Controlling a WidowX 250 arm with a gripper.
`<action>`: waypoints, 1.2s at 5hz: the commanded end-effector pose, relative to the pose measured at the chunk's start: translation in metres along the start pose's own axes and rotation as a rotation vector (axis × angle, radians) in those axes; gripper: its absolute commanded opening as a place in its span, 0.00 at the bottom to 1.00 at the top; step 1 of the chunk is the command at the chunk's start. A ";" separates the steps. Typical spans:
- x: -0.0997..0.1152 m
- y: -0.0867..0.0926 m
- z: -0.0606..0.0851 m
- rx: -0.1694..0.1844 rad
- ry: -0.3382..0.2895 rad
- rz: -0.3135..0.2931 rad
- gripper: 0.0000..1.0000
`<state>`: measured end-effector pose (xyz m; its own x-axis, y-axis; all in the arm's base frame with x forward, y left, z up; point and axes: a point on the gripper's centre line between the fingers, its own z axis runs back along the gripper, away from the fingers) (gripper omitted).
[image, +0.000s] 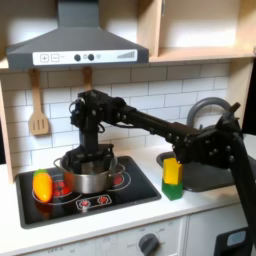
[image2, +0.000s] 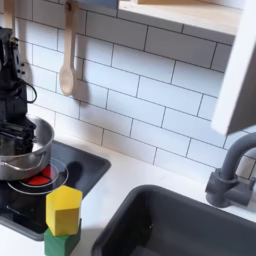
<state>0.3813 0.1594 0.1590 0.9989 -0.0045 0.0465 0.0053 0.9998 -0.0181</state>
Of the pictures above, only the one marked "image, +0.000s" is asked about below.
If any yellow toy block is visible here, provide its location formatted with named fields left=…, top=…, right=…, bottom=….
left=162, top=157, right=184, bottom=186

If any steel pot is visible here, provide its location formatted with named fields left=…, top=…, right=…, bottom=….
left=53, top=154, right=127, bottom=195

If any orange toy carrot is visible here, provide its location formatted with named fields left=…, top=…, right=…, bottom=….
left=32, top=168, right=54, bottom=204

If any black stove top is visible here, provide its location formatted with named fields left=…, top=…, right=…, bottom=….
left=14, top=155, right=163, bottom=230

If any wooden spoon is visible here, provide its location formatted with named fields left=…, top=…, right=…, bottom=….
left=82, top=66, right=94, bottom=93

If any wooden slotted spatula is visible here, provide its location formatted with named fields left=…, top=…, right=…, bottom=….
left=28, top=68, right=51, bottom=136

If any green toy block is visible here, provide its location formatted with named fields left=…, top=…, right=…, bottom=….
left=161, top=178, right=184, bottom=201

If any white oven front panel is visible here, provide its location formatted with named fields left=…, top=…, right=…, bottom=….
left=19, top=216, right=188, bottom=256

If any grey oven knob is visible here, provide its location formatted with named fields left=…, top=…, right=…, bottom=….
left=137, top=232, right=161, bottom=256

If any grey extractor hood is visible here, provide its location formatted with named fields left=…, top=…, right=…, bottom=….
left=5, top=0, right=150, bottom=70

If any grey tap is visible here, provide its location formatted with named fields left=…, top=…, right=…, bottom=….
left=185, top=97, right=234, bottom=128

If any grey sink basin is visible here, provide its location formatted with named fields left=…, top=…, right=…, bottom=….
left=155, top=150, right=256, bottom=193

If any wooden shelf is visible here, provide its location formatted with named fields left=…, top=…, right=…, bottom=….
left=136, top=0, right=256, bottom=64

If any thin black cable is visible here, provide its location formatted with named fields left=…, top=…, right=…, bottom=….
left=68, top=99, right=79, bottom=116

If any wooden side post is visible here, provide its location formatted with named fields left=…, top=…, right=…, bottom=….
left=0, top=81, right=15, bottom=184

